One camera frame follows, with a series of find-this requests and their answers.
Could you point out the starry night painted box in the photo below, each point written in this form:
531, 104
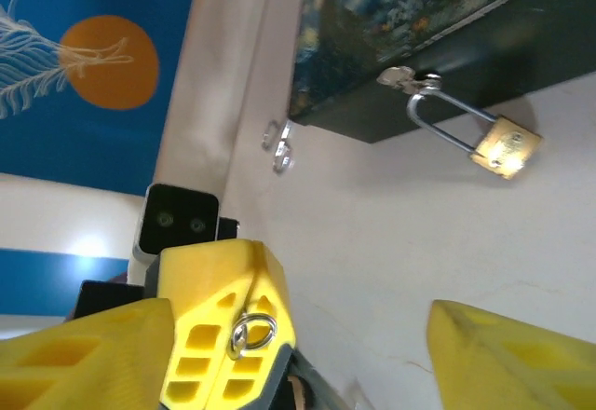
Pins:
372, 9

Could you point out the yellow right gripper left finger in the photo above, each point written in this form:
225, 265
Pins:
70, 368

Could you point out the silver metal box hasp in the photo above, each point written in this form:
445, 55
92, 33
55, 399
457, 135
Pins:
396, 77

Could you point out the blue poster with orange circle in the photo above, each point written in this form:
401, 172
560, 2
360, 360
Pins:
93, 140

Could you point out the brass padlock with steel shackle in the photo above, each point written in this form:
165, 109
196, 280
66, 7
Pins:
507, 149

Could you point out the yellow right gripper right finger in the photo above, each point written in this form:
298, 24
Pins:
512, 368

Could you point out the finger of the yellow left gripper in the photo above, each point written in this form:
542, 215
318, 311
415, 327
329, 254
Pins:
205, 270
274, 298

